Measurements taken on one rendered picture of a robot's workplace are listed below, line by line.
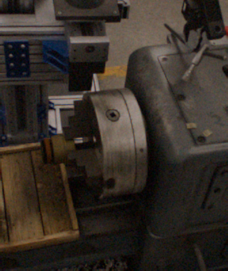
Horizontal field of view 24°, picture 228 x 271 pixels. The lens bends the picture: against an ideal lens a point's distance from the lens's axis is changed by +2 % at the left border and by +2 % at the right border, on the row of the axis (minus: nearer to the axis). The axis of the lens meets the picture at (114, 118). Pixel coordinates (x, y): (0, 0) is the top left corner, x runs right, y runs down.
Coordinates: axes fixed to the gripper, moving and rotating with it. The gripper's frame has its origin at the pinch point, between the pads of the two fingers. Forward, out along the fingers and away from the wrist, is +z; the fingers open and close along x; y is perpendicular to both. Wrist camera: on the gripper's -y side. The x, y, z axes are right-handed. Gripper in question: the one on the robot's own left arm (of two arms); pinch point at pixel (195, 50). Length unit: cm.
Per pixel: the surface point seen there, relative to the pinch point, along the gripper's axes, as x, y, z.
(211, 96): -0.8, -14.2, 4.9
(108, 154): 30.7, -23.6, 12.1
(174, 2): -82, 195, 129
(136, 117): 21.4, -16.2, 7.3
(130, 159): 24.6, -25.0, 14.1
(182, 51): 0.9, 5.3, 4.8
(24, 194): 52, -12, 42
